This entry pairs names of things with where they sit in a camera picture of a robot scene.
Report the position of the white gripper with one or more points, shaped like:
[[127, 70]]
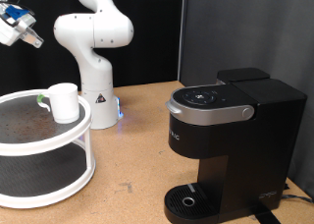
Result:
[[10, 32]]

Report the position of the black Keurig coffee machine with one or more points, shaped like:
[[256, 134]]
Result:
[[248, 152]]

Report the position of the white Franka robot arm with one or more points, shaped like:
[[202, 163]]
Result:
[[94, 70]]

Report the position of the white two-tier turntable shelf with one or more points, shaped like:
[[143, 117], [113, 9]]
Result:
[[42, 145]]

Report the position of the black backdrop curtain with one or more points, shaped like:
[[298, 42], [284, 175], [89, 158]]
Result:
[[153, 37]]

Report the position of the grey partition panel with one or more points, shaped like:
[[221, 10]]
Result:
[[229, 17]]

